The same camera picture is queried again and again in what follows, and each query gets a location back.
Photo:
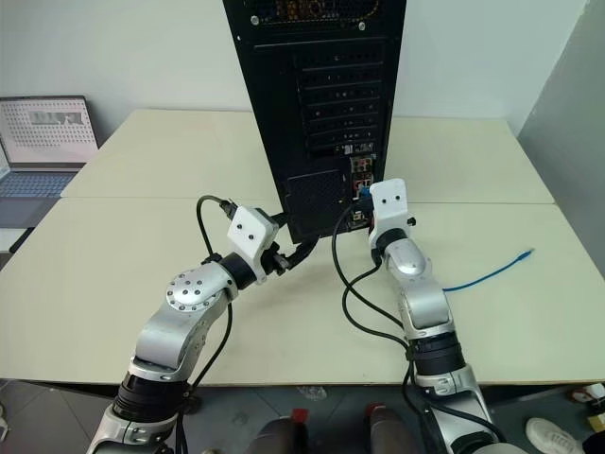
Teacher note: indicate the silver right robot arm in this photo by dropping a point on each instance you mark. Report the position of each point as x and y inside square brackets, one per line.
[416, 302]

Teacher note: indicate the white shoe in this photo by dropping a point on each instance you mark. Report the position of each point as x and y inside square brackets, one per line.
[553, 435]

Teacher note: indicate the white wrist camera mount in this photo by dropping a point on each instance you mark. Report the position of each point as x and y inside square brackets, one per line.
[250, 229]
[390, 203]

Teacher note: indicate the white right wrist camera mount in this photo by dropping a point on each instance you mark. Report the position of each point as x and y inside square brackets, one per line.
[390, 203]

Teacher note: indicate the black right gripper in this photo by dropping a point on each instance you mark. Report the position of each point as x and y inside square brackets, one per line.
[361, 215]

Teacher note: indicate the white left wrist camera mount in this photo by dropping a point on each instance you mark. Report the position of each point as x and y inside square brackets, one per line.
[250, 229]

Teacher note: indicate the black computer tower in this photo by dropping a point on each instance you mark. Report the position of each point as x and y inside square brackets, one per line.
[283, 94]

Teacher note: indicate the open grey laptop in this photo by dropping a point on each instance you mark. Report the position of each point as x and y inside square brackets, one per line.
[40, 142]

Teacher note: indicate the dark rounded shape red top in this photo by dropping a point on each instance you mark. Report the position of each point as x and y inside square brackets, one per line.
[394, 432]
[279, 437]

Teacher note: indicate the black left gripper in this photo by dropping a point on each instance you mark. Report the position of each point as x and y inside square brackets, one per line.
[274, 259]

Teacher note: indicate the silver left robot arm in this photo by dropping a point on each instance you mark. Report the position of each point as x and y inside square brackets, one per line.
[189, 293]

